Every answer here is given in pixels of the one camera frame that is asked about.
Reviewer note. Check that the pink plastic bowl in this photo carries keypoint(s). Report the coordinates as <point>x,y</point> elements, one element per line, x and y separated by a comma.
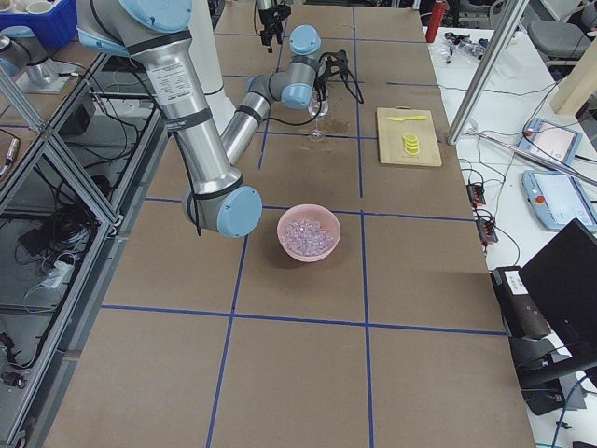
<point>313,212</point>

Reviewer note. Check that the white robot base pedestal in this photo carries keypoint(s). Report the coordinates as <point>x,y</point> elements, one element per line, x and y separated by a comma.
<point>204,56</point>

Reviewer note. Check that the blue teach pendant near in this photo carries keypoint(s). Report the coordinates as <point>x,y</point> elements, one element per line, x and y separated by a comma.
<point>557,199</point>

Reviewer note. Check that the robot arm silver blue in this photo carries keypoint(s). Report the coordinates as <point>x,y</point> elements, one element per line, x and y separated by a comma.
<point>256,20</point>
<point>174,41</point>

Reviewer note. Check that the grey office chair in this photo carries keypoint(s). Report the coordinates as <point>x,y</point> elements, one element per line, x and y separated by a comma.
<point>563,42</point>

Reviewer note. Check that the bamboo cutting board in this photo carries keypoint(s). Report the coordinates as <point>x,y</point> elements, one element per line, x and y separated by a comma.
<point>390,138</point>

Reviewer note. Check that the yellow plastic knife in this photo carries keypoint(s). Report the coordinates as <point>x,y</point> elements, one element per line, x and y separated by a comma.
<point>407,118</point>

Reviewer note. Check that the red cylinder bottle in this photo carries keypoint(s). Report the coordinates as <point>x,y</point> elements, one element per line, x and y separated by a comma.
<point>437,14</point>

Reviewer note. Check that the blue storage bin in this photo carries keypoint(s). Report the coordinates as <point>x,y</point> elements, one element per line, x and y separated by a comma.
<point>54,29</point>

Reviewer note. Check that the pile of clear ice cubes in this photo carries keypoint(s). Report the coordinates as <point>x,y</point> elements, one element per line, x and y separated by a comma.
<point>307,238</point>

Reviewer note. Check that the clear wine glass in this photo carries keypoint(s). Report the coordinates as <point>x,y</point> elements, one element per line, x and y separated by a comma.
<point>316,134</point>

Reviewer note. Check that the blue teach pendant far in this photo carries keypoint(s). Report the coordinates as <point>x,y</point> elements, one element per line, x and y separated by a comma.
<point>550,141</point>

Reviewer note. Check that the blue teach pendant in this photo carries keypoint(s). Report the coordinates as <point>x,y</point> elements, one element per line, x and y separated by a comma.
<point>557,199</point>
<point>550,141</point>

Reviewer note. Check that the aluminium frame post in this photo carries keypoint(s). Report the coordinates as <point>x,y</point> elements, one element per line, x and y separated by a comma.
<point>501,36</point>

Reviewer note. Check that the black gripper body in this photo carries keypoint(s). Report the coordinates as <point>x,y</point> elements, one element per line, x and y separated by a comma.
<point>322,87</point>
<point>268,19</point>

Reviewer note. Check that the black laptop computer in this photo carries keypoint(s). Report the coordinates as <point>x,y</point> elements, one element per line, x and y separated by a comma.
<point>549,309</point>

